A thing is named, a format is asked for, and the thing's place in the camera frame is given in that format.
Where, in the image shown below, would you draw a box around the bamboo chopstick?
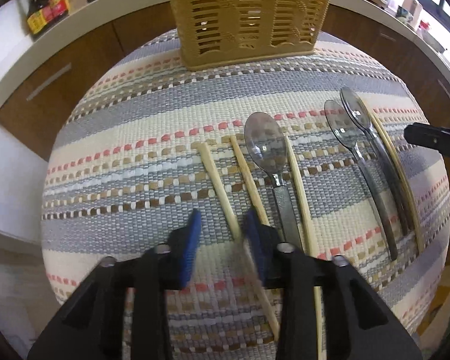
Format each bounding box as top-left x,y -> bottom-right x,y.
198,142 -> 242,243
230,136 -> 280,342
358,99 -> 425,254
284,136 -> 323,359

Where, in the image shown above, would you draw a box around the clear grey spoon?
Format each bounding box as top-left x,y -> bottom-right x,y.
324,100 -> 398,261
340,87 -> 410,236
244,112 -> 303,249

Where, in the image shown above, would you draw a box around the white kitchen countertop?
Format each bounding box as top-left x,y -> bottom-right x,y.
0,0 -> 450,108

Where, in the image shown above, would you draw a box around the striped woven placemat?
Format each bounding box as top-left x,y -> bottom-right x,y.
41,31 -> 450,359

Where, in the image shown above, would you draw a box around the green ceramic mug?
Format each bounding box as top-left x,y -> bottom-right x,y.
395,6 -> 415,28

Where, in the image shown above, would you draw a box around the wooden base cabinets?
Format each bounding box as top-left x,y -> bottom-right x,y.
0,3 -> 450,267

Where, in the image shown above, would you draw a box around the yellow plastic utensil basket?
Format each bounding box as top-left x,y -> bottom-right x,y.
170,0 -> 330,70

